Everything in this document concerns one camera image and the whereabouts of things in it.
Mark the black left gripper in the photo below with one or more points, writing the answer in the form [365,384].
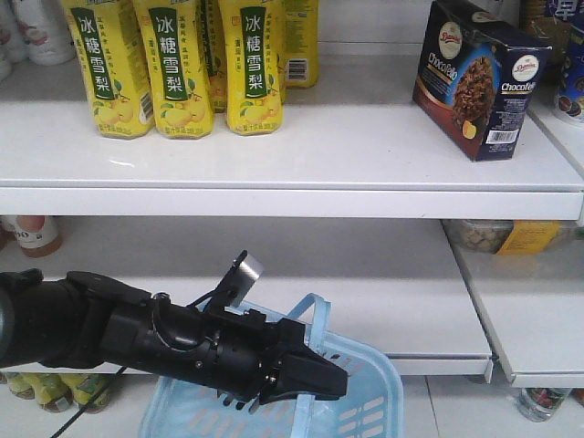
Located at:
[244,355]

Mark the light blue plastic basket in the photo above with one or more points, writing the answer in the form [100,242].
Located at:
[372,407]

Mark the blue chocolate cookie box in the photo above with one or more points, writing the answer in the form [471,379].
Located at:
[476,77]

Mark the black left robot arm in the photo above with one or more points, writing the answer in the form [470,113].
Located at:
[86,319]

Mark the white supermarket shelving unit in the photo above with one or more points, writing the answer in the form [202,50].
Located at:
[346,200]

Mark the clear cookie tray pack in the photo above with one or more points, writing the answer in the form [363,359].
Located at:
[511,237]

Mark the peach drink bottle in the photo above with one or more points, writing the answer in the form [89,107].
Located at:
[36,235]

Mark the yellow pear drink bottle middle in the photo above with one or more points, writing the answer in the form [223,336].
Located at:
[178,75]

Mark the yellow pear drink bottle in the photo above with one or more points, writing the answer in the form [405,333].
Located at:
[253,36]
[301,43]
[110,52]
[178,75]

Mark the yellow pear drink bottle right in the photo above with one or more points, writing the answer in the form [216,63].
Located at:
[253,36]

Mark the yellow pear drink bottle rear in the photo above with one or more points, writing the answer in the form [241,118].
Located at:
[301,43]

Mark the yellow pear drink bottle left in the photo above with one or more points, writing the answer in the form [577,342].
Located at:
[110,52]

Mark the blue snack cup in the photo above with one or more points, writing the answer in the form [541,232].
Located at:
[568,99]

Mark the cookie package on shelf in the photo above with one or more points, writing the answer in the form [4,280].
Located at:
[550,21]

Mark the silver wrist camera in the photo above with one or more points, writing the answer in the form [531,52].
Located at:
[244,276]

